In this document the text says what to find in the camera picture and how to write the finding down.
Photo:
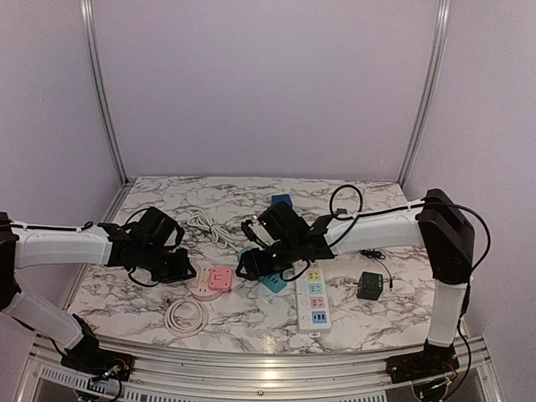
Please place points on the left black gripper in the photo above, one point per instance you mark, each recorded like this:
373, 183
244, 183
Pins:
181, 271

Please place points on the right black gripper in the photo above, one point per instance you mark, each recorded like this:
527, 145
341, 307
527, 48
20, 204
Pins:
255, 266

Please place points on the teal power strip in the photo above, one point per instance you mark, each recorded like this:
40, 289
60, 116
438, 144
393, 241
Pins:
272, 283

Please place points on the pink square plug adapter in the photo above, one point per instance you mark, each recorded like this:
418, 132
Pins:
220, 279

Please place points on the white long power strip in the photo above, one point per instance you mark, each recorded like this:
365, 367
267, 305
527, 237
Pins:
312, 304

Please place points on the blue cube socket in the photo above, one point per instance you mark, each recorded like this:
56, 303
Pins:
281, 198

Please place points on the dark green cube socket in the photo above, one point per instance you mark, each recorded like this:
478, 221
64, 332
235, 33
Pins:
370, 286

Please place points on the pink round power strip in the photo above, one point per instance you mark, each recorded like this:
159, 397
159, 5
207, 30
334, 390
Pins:
201, 290

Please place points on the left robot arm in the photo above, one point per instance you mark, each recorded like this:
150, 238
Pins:
27, 245

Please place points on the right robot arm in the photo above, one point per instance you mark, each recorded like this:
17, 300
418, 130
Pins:
433, 222

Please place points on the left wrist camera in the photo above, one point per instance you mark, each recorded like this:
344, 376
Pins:
156, 228

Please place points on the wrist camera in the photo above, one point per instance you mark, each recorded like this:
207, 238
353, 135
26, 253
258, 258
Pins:
288, 229
156, 228

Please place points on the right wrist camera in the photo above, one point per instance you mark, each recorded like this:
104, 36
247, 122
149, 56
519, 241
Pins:
288, 229

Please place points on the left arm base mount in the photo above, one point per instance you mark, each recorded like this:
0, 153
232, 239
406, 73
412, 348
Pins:
101, 364

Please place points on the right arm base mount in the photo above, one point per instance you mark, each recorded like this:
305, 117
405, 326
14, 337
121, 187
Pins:
416, 366

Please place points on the front aluminium rail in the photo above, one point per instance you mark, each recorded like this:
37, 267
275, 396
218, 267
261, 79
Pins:
164, 373

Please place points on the left aluminium frame post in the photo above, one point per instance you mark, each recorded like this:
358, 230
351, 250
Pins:
88, 20

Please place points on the aluminium frame post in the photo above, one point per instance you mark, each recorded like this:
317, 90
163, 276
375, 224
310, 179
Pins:
88, 20
433, 71

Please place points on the right aluminium frame post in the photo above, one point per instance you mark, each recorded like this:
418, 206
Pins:
433, 71

